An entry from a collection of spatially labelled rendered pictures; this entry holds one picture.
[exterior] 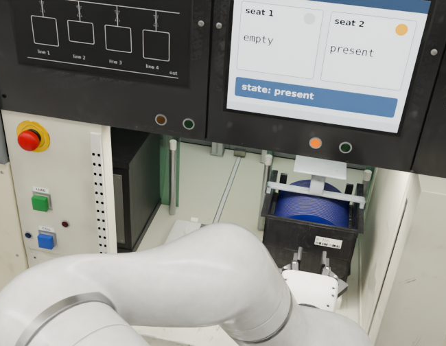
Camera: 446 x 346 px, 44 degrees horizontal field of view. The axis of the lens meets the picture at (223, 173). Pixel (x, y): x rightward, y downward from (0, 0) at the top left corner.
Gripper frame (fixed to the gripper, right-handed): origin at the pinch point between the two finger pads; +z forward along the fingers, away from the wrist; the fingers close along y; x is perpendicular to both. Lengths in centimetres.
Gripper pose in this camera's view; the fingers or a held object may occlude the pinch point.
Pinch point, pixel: (310, 261)
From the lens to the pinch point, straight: 106.4
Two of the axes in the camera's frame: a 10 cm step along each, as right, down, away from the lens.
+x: 0.6, -8.4, -5.4
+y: 9.8, 1.5, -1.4
